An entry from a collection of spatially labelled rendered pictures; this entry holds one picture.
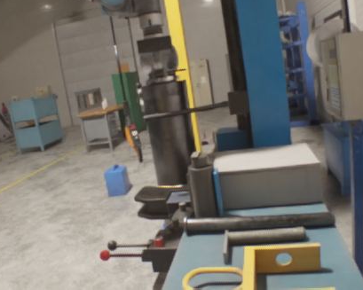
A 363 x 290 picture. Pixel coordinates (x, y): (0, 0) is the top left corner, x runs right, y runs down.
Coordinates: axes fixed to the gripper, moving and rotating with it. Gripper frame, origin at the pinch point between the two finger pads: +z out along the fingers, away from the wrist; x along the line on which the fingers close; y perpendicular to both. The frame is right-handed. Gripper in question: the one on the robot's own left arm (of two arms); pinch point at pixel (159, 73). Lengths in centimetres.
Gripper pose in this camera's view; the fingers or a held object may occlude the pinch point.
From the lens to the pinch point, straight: 124.5
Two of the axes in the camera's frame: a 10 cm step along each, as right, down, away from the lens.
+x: -9.9, 1.5, 0.2
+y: 0.0, -1.7, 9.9
